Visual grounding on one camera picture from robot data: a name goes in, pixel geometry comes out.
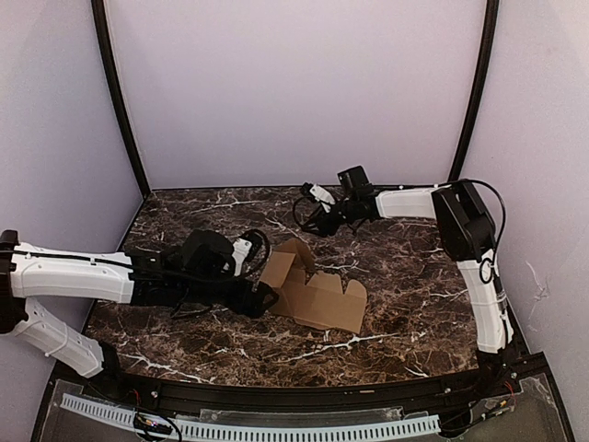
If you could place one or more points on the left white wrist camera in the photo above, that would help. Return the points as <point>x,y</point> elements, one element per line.
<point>241,251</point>

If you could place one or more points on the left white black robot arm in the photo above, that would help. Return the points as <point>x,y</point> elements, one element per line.
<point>207,269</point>

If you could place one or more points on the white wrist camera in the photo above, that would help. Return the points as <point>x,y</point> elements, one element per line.
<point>241,251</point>
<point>321,195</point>

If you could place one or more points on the black frame post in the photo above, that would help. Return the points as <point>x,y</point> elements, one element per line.
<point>479,79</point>
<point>106,52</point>

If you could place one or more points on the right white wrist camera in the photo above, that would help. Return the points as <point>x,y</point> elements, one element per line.
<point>321,195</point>

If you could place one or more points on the black front rail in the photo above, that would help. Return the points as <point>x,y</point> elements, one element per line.
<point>442,394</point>

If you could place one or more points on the right black frame post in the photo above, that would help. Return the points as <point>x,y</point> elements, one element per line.
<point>479,79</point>

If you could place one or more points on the white slotted cable duct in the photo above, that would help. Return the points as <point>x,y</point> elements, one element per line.
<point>216,425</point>

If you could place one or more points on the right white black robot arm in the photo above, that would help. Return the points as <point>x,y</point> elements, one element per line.
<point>468,234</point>

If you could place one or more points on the left black frame post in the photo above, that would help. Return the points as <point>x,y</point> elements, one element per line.
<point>106,52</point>

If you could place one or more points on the brown cardboard box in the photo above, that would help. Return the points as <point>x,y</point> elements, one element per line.
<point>309,296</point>

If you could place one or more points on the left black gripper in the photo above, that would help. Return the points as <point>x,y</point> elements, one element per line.
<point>254,308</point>

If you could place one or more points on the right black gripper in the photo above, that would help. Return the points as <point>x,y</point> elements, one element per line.
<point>322,223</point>

